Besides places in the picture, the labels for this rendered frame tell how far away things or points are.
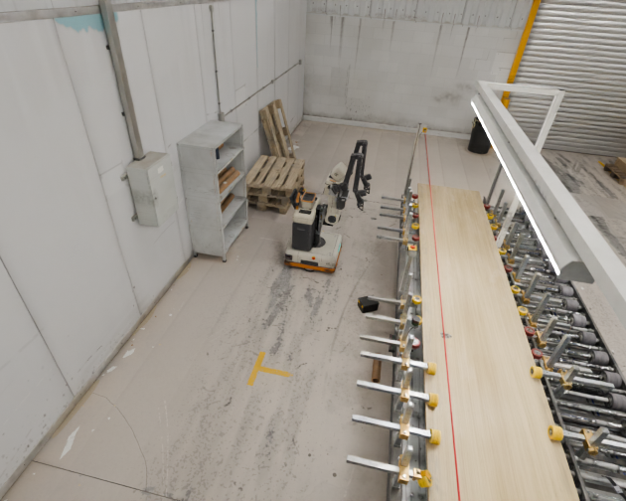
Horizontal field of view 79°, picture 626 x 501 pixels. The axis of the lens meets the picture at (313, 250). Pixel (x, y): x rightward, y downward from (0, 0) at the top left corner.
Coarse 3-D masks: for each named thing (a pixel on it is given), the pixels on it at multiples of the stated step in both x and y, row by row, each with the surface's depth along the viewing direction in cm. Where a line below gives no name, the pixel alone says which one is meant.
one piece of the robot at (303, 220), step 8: (296, 200) 454; (320, 200) 490; (296, 208) 460; (312, 208) 466; (320, 208) 469; (296, 216) 454; (304, 216) 452; (312, 216) 452; (320, 216) 473; (296, 224) 460; (304, 224) 459; (312, 224) 461; (320, 224) 484; (296, 232) 467; (304, 232) 464; (312, 232) 467; (320, 232) 491; (296, 240) 473; (304, 240) 471; (312, 240) 478; (296, 248) 480; (304, 248) 478
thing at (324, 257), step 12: (324, 240) 506; (336, 240) 508; (288, 252) 483; (300, 252) 481; (312, 252) 481; (324, 252) 483; (336, 252) 486; (288, 264) 493; (300, 264) 489; (312, 264) 485; (324, 264) 481; (336, 264) 493
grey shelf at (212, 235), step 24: (216, 120) 487; (192, 144) 416; (216, 144) 420; (240, 144) 499; (192, 168) 431; (216, 168) 426; (240, 168) 519; (192, 192) 450; (216, 192) 443; (240, 192) 540; (192, 216) 470; (216, 216) 462; (240, 216) 564; (192, 240) 492; (216, 240) 483
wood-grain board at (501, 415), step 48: (432, 192) 500; (432, 240) 406; (480, 240) 412; (432, 288) 341; (480, 288) 345; (432, 336) 295; (480, 336) 298; (432, 384) 260; (480, 384) 262; (528, 384) 264; (480, 432) 233; (528, 432) 235; (432, 480) 209; (480, 480) 211; (528, 480) 212
